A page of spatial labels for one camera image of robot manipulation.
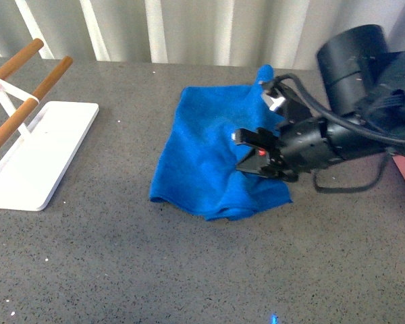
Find white towel rack wooden bars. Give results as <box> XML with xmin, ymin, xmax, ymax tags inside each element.
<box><xmin>0</xmin><ymin>38</ymin><xmax>99</xmax><ymax>211</ymax></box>

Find black cable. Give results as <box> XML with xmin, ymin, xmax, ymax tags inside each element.
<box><xmin>260</xmin><ymin>73</ymin><xmax>405</xmax><ymax>194</ymax></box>

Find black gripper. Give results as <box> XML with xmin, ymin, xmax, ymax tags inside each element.
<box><xmin>232</xmin><ymin>88</ymin><xmax>328</xmax><ymax>182</ymax></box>

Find white pleated curtain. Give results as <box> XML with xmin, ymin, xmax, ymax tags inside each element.
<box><xmin>0</xmin><ymin>1</ymin><xmax>405</xmax><ymax>70</ymax></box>

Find blue microfiber cloth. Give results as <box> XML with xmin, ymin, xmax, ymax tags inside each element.
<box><xmin>149</xmin><ymin>65</ymin><xmax>292</xmax><ymax>221</ymax></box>

